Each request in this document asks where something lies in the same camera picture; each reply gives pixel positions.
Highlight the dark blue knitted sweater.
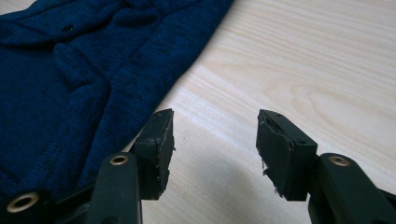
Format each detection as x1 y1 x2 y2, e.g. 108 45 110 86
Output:
0 0 235 203

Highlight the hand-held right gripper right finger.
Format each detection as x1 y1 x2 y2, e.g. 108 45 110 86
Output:
255 108 396 224

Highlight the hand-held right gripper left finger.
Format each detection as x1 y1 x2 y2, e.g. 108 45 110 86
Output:
85 108 176 224

